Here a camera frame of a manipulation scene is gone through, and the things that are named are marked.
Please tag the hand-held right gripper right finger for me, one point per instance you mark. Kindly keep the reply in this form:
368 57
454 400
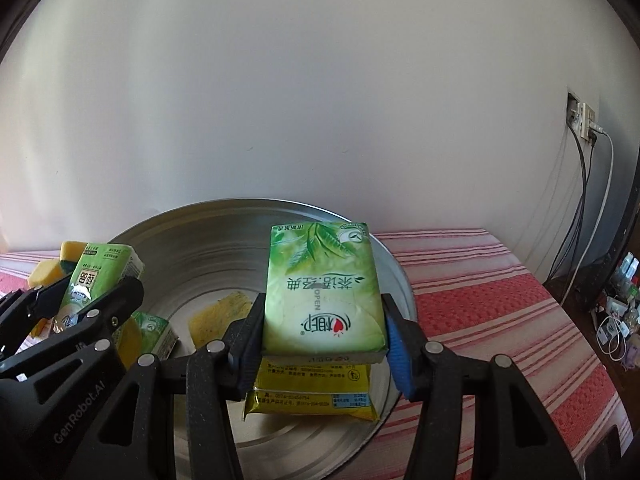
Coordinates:
400 362

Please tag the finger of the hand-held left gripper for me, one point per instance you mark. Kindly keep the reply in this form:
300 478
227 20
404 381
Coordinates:
40 296
120 301

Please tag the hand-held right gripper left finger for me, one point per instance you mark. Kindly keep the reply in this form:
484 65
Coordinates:
250 342

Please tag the yellow snack packet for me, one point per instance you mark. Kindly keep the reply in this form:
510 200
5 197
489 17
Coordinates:
129 350
310 390

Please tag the yellow sponge green scouring side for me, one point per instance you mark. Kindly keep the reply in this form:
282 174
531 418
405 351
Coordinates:
72 251

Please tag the green leaf-print tissue pack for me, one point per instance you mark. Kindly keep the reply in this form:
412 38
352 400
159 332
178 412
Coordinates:
320 300

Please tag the round metal cookie tin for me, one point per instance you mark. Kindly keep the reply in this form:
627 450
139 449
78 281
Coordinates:
200 250

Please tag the red white striped tablecloth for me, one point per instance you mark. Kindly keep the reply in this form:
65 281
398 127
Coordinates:
475 310

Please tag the pile of small household items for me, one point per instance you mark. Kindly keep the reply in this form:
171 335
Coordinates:
620 310

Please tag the dark frame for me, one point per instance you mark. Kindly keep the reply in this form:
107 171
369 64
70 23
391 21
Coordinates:
629 210

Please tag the white wall socket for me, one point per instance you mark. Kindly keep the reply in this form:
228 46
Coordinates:
585 117

